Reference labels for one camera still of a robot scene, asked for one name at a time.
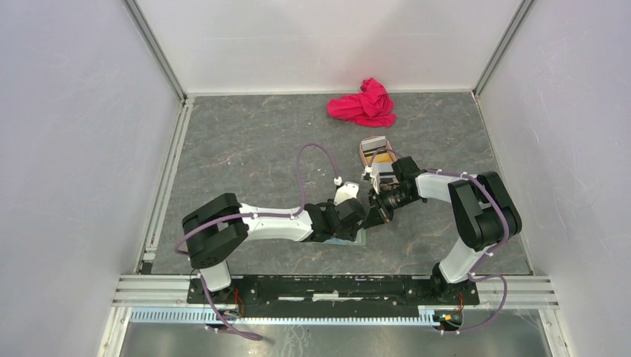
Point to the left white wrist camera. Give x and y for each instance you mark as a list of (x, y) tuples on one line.
[(344, 190)]

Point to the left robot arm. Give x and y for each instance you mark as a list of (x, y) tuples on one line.
[(215, 230)]

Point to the red cloth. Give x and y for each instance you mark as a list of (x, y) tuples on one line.
[(371, 107)]

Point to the white striped credit card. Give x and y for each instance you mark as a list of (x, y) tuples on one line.
[(373, 143)]

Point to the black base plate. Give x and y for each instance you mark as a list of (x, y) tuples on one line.
[(341, 296)]

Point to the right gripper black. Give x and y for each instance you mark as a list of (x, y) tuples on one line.
[(376, 216)]

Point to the green card holder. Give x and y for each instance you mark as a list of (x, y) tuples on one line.
[(359, 239)]

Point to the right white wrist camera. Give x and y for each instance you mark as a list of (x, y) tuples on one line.
[(380, 175)]

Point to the white slotted cable duct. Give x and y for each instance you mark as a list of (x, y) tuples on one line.
[(208, 317)]

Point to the yellow credit card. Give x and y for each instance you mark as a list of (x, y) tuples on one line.
[(382, 157)]

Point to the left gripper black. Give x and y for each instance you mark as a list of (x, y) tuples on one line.
[(349, 233)]

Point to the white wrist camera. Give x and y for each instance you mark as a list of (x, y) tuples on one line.
[(380, 175), (344, 190)]

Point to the pink oval tray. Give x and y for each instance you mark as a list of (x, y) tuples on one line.
[(377, 152)]

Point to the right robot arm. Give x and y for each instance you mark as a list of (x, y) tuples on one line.
[(485, 215)]

